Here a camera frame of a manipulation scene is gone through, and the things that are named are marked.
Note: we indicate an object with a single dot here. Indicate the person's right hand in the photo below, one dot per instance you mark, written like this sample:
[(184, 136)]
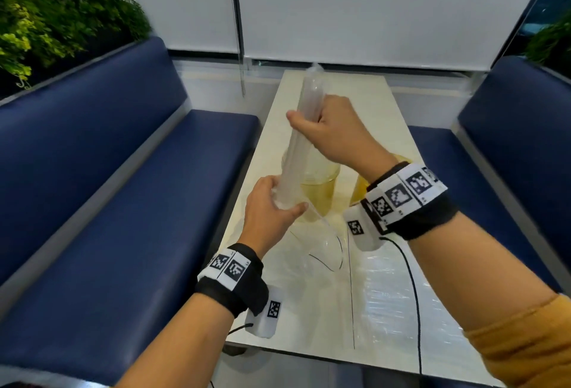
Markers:
[(343, 138)]

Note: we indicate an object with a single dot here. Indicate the person's left hand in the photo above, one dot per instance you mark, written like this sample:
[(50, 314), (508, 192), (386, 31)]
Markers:
[(263, 222)]

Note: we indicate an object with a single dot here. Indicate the yellow plastic jar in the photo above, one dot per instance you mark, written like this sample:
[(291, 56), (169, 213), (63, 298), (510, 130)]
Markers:
[(359, 187), (319, 187)]

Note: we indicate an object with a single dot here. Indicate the bundle of clear straws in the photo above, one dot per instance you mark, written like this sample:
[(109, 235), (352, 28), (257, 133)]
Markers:
[(308, 97)]

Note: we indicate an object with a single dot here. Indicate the clear zip bag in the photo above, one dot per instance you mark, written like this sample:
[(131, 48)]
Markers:
[(388, 303), (312, 267)]

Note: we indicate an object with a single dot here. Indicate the person's left forearm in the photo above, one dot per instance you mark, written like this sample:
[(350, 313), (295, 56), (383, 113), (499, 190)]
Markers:
[(178, 347)]

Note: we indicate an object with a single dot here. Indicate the person's right forearm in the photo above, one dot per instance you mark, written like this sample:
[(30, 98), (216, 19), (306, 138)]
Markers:
[(468, 271)]

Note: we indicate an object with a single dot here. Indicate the black marker wristband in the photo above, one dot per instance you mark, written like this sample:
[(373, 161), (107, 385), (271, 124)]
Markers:
[(415, 200), (236, 278)]

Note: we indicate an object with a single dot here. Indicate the black table base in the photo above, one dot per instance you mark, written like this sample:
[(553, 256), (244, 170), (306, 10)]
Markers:
[(232, 349)]

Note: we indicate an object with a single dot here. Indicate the wide white roller blind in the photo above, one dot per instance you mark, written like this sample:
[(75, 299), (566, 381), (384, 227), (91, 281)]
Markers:
[(379, 8)]

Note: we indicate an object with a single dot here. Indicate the navy blue bench sofa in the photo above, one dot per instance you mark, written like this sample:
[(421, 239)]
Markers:
[(517, 155), (111, 187)]

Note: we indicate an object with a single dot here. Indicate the clear blind wand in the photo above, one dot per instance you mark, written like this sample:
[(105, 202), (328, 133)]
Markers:
[(236, 21)]

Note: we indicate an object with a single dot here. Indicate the green artificial plant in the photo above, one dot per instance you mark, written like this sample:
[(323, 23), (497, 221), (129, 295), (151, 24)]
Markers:
[(58, 21), (553, 44)]

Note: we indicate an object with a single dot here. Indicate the mustard yellow sweater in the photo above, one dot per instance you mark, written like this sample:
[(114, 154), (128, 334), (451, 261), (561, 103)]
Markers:
[(526, 347)]

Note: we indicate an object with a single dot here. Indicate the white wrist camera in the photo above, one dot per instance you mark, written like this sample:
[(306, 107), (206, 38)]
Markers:
[(361, 231), (267, 316)]

